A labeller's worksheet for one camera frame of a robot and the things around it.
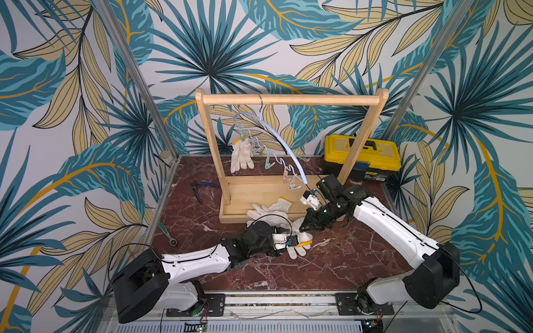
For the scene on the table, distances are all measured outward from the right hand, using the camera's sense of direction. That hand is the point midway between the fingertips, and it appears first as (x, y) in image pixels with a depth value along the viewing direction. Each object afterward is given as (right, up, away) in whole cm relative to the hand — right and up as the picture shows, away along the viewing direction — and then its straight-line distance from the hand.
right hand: (301, 229), depth 74 cm
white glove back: (-5, +5, +23) cm, 24 cm away
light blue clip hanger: (-12, +48, +32) cm, 59 cm away
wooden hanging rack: (-27, +10, +28) cm, 40 cm away
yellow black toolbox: (+41, +28, +24) cm, 55 cm away
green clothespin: (-12, +23, -1) cm, 26 cm away
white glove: (-24, +29, +18) cm, 41 cm away
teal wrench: (-51, -9, +12) cm, 54 cm away
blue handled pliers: (-49, +15, +32) cm, 61 cm away
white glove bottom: (+1, -3, -3) cm, 4 cm away
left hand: (-5, -3, +4) cm, 7 cm away
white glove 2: (-9, +1, +16) cm, 19 cm away
